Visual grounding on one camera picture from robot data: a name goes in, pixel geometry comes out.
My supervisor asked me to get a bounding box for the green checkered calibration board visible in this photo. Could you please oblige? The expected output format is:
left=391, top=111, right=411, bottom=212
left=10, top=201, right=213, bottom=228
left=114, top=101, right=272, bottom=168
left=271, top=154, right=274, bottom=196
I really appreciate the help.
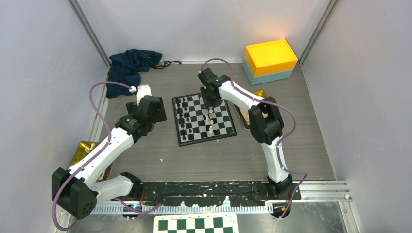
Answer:
left=153, top=212, right=239, bottom=233

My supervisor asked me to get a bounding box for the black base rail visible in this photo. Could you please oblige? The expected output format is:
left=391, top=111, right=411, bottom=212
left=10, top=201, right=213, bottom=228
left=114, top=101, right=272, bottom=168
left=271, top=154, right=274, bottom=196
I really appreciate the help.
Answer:
left=120, top=181, right=296, bottom=207

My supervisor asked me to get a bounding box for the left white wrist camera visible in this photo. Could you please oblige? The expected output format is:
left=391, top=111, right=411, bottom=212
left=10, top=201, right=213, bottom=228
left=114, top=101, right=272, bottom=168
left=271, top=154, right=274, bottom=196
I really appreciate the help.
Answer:
left=129, top=84, right=152, bottom=105

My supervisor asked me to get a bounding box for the gold tin with brown pieces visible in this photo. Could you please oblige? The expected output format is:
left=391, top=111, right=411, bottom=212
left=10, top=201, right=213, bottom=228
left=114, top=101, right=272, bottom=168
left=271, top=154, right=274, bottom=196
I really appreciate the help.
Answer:
left=69, top=141, right=113, bottom=182

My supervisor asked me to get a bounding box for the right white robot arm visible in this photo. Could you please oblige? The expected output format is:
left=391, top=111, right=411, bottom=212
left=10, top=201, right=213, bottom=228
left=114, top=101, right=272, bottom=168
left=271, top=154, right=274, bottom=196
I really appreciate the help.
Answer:
left=198, top=68, right=292, bottom=200

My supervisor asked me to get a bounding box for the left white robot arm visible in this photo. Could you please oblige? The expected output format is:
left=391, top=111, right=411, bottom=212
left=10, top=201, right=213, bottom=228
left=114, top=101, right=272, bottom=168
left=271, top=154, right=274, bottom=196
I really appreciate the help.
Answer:
left=52, top=95, right=167, bottom=220

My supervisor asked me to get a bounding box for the black and white chessboard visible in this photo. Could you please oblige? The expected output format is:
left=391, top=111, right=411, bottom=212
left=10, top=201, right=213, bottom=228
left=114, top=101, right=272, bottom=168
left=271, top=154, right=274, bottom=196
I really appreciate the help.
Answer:
left=172, top=93, right=237, bottom=147

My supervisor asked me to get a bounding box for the gold tin tray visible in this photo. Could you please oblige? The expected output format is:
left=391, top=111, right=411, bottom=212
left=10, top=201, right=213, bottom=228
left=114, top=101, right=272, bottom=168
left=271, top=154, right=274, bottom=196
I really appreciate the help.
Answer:
left=234, top=90, right=268, bottom=130

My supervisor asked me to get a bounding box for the orange and teal box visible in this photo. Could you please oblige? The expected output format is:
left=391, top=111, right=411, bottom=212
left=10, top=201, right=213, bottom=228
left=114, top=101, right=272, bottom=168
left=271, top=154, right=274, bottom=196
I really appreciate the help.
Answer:
left=242, top=39, right=298, bottom=85

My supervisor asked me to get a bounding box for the black cord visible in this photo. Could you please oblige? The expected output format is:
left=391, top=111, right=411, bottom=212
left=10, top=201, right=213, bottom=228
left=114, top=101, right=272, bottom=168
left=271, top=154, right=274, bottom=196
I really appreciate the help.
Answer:
left=151, top=60, right=183, bottom=70

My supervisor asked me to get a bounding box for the dark blue cloth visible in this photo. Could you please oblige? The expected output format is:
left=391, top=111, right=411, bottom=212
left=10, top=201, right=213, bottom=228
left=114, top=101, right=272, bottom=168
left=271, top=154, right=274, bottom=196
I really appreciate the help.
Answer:
left=107, top=49, right=162, bottom=87

